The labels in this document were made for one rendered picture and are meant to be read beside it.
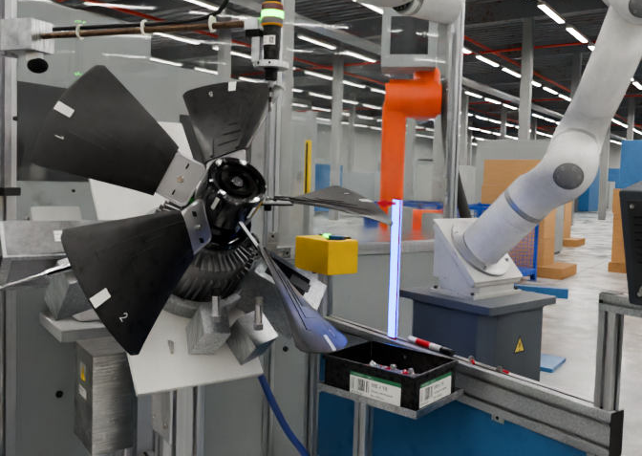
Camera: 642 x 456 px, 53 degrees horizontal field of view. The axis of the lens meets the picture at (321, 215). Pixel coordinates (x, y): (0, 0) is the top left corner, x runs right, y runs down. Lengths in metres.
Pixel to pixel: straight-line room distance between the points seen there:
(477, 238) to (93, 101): 1.02
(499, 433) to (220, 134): 0.83
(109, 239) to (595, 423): 0.86
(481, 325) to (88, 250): 1.01
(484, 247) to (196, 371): 0.84
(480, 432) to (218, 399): 1.00
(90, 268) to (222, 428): 1.25
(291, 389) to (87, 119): 1.33
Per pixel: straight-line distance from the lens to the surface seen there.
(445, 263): 1.76
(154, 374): 1.26
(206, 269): 1.26
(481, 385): 1.36
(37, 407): 1.96
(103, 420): 1.53
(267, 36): 1.30
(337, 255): 1.67
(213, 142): 1.36
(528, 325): 1.80
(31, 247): 1.20
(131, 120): 1.25
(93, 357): 1.48
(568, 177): 1.55
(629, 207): 1.08
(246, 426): 2.23
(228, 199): 1.16
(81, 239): 1.03
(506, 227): 1.70
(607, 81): 1.55
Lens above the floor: 1.23
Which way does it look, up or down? 3 degrees down
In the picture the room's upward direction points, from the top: 2 degrees clockwise
